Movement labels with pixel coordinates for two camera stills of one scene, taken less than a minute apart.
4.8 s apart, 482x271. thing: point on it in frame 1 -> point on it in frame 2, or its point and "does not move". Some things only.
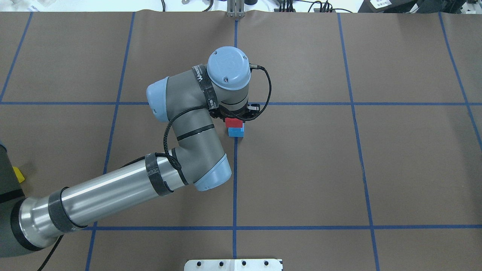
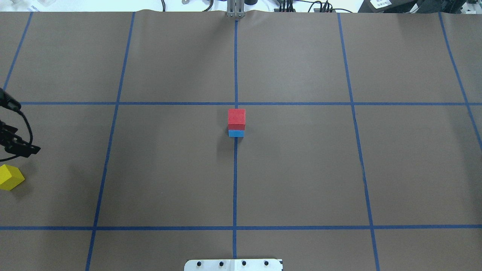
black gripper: [253, 108] -> [14, 143]
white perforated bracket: [234, 265] does not move
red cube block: [233, 122] does not move
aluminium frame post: [235, 8] does not move
